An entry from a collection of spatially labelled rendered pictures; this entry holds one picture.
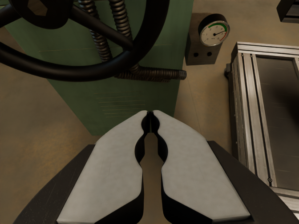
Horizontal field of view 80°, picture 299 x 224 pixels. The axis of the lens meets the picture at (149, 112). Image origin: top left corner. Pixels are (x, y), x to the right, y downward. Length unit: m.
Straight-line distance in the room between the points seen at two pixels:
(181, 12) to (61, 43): 0.31
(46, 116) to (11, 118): 0.21
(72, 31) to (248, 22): 1.50
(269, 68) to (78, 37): 0.93
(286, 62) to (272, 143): 0.49
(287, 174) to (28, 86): 1.47
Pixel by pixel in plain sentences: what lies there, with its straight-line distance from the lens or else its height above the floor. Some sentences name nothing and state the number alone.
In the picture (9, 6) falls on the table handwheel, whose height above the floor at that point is 0.80.
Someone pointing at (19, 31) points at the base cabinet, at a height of 0.65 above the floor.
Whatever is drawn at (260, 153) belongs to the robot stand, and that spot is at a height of 0.23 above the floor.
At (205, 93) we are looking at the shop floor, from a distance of 1.17.
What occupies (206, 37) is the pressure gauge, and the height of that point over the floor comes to 0.65.
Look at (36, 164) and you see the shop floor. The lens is 1.13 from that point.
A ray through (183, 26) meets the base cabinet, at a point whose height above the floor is 0.64.
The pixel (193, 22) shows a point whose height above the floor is 0.62.
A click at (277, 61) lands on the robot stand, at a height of 0.21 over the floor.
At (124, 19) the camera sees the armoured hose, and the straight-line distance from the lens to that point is 0.33.
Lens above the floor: 0.92
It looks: 60 degrees down
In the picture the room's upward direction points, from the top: 4 degrees counter-clockwise
